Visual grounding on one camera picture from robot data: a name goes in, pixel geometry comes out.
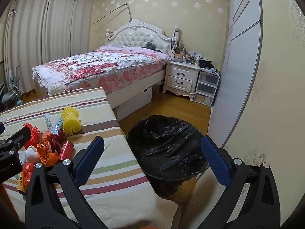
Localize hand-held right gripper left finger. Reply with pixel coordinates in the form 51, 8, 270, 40
25, 135, 108, 229

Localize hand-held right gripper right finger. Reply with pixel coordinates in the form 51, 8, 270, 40
191, 135, 280, 229

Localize red honeycomb paper decoration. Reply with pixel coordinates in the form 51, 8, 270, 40
23, 123, 40, 146

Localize red can with black cap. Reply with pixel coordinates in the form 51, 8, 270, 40
58, 141, 75, 161

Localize trash bin with black bag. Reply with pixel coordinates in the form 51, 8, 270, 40
126, 115, 210, 196

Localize red paper lantern decoration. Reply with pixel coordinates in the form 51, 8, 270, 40
16, 162, 36, 195

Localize white crumpled tissue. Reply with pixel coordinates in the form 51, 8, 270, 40
24, 145, 40, 164

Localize white tube with green print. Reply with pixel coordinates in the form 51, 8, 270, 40
44, 113, 53, 132

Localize orange crumpled paper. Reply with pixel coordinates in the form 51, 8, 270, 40
36, 141, 59, 167

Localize red ribbon flower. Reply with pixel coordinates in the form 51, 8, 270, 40
46, 129, 67, 152

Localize blue and silver tube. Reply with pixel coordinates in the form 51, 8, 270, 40
49, 118, 63, 136

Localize grey desk chair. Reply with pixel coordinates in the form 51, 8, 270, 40
0, 69, 24, 111

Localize yellow honeycomb paper decoration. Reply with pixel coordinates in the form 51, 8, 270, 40
61, 106, 82, 137

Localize clear plastic drawer unit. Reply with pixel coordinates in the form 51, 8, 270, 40
193, 70, 221, 106

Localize white cardboard box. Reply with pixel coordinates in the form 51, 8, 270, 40
115, 86, 153, 121

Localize beige curtain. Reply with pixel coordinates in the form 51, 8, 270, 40
42, 0, 105, 65
5, 0, 51, 98

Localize white nightstand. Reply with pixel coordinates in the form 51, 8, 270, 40
163, 60, 202, 102

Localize dark clutter pile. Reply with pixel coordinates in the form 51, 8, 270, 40
199, 58, 221, 75

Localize white wardrobe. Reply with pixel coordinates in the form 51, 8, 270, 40
207, 0, 262, 148

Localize floral bedspread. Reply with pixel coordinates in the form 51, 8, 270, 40
32, 45, 172, 96

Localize group of toiletry bottles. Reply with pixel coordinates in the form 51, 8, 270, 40
173, 50, 203, 65

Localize thin metal pole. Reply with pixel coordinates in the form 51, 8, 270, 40
94, 2, 132, 25

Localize tangled charging cables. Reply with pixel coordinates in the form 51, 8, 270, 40
170, 26, 184, 53

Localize white tufted bed frame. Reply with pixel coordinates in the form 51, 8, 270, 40
33, 19, 173, 109

